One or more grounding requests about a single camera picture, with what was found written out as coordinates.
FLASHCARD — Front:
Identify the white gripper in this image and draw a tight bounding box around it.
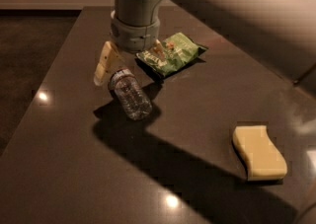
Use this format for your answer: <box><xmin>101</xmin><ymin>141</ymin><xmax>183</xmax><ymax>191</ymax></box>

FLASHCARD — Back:
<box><xmin>94</xmin><ymin>0</ymin><xmax>165</xmax><ymax>86</ymax></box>

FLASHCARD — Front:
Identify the clear plastic water bottle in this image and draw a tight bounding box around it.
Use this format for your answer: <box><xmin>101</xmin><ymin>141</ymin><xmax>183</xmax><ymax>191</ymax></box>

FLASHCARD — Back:
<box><xmin>109</xmin><ymin>68</ymin><xmax>152</xmax><ymax>120</ymax></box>

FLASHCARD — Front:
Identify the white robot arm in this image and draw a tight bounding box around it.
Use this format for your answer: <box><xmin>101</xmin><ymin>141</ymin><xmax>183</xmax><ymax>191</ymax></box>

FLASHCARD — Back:
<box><xmin>111</xmin><ymin>0</ymin><xmax>316</xmax><ymax>97</ymax></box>

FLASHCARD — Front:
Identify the green chip bag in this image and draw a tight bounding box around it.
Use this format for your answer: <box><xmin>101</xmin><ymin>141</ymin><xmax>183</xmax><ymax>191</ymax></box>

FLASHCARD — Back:
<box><xmin>136</xmin><ymin>33</ymin><xmax>208</xmax><ymax>78</ymax></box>

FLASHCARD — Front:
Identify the yellow sponge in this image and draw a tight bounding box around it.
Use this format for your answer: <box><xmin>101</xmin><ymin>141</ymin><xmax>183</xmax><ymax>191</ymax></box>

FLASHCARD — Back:
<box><xmin>232</xmin><ymin>125</ymin><xmax>287</xmax><ymax>182</ymax></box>

